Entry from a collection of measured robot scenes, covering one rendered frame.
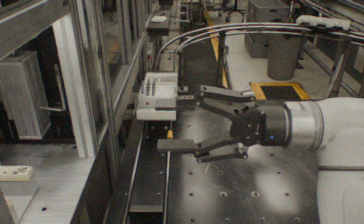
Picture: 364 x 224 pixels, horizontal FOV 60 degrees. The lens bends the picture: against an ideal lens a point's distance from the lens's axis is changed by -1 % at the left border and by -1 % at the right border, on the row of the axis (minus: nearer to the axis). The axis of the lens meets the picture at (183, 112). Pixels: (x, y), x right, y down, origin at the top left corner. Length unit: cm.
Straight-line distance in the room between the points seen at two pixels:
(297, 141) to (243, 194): 55
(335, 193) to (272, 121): 16
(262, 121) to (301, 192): 61
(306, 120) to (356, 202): 15
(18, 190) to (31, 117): 23
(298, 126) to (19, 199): 61
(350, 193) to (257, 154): 72
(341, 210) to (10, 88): 80
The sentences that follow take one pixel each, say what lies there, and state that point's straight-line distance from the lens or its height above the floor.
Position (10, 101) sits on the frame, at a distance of 95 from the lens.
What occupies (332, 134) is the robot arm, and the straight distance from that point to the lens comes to 59.
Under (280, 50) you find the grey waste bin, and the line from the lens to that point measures 359.
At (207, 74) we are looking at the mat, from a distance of 371.
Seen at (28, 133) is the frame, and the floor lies 94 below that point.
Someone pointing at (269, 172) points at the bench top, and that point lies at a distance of 120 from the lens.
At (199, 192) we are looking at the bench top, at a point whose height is 68.
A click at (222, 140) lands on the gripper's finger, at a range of 59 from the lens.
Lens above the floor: 143
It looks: 29 degrees down
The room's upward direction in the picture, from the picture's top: straight up
